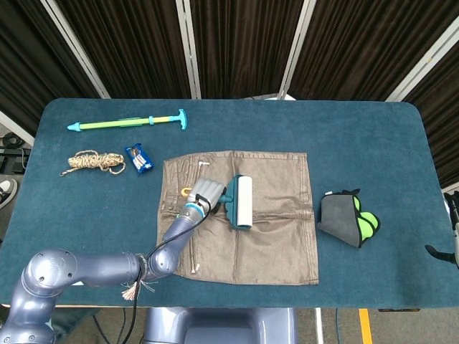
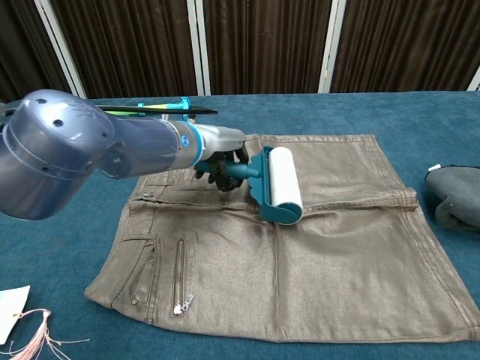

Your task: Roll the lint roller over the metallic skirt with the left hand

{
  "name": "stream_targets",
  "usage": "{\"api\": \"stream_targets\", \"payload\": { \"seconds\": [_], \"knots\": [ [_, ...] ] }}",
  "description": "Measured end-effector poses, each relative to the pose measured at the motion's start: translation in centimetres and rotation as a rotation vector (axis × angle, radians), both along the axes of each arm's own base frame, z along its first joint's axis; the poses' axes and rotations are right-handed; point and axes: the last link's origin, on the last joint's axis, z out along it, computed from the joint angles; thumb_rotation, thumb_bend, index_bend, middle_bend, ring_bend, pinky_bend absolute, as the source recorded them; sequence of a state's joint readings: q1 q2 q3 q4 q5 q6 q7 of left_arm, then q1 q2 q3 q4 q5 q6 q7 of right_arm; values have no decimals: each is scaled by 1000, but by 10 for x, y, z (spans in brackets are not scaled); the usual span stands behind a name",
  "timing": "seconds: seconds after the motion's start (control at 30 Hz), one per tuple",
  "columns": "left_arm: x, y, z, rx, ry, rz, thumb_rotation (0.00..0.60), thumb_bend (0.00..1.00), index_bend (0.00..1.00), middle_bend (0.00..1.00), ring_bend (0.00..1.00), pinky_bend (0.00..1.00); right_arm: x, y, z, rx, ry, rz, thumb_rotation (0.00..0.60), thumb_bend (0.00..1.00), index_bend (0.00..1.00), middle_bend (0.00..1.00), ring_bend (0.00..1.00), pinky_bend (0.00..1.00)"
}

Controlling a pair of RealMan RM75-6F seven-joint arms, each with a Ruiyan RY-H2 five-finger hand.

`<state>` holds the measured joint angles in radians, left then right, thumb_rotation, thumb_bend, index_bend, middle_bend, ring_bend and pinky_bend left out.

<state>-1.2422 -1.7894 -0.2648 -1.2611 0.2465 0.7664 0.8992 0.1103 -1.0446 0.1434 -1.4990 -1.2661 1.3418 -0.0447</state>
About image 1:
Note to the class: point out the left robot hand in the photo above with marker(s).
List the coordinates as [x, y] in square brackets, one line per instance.
[208, 193]

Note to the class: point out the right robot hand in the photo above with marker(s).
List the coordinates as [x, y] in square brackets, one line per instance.
[454, 236]

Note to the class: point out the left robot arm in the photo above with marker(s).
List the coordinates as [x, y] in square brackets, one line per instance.
[100, 267]

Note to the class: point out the blue snack packet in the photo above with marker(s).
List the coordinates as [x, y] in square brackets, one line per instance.
[140, 158]

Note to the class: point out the blue velvet table cover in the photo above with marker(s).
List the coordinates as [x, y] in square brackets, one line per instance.
[251, 125]

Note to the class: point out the brown shiny skirt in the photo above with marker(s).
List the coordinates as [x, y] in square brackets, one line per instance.
[272, 251]

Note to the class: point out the grey and green folded cloth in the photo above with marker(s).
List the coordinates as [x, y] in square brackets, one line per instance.
[337, 218]

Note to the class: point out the green teal toy water pump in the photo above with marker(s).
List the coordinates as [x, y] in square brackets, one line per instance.
[107, 124]

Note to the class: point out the white bookmark with pink tassel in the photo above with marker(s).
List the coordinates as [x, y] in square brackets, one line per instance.
[130, 294]

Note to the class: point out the grey-blue robot torso base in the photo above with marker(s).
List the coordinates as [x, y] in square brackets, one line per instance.
[222, 328]

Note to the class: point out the dark folding screen white frames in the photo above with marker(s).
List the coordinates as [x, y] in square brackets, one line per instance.
[244, 46]

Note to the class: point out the white table leg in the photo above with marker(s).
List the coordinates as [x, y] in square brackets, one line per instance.
[318, 326]

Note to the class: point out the black and white shoe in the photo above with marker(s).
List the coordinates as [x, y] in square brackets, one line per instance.
[7, 190]

